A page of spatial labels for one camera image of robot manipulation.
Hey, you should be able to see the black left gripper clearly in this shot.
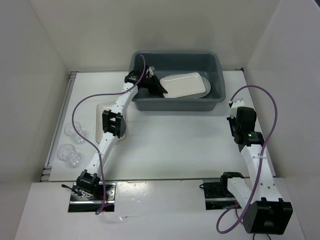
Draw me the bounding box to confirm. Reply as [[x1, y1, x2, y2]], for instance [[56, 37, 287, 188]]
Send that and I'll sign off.
[[142, 74, 168, 95]]

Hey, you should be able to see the rectangular white plate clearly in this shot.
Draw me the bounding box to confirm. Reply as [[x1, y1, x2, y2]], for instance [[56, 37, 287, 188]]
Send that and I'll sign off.
[[95, 102, 115, 144], [159, 71, 207, 99]]

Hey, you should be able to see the large oval white plate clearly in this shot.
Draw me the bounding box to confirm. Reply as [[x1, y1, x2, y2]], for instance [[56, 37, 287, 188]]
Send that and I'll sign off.
[[159, 74, 212, 100]]

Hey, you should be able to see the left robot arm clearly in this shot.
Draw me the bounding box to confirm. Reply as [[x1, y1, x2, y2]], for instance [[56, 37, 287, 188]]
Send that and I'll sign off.
[[75, 56, 167, 200]]

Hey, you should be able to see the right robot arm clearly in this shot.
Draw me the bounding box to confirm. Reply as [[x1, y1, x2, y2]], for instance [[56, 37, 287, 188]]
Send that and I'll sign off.
[[218, 106, 293, 235]]

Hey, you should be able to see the grey plastic bin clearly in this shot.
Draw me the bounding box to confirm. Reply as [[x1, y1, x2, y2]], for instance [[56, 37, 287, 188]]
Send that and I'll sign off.
[[129, 50, 226, 112]]

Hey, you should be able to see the clear glass cup rear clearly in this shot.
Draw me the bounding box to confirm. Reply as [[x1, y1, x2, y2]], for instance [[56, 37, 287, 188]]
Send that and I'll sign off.
[[63, 121, 84, 144]]

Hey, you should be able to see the clear glass cup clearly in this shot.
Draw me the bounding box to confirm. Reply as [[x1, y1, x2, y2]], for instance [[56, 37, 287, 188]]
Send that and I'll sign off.
[[57, 144, 81, 166], [63, 121, 84, 144]]

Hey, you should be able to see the clear glass cup front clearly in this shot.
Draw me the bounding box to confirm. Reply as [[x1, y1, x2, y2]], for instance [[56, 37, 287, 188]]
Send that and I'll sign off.
[[57, 144, 81, 166]]

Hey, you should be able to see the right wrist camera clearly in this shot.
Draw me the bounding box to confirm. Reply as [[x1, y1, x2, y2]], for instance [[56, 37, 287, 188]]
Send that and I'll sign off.
[[228, 98, 245, 118]]

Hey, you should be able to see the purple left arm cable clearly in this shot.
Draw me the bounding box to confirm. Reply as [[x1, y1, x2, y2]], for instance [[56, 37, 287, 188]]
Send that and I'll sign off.
[[71, 53, 147, 216]]

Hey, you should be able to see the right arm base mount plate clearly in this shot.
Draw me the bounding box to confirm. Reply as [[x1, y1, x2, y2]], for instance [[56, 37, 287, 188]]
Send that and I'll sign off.
[[199, 175, 238, 210]]

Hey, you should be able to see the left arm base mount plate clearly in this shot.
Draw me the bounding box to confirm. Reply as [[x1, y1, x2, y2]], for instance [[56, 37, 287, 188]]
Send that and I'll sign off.
[[68, 182, 116, 213]]

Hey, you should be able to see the aluminium table edge rail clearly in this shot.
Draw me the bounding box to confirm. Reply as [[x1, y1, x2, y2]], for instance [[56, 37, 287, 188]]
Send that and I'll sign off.
[[39, 71, 78, 182]]

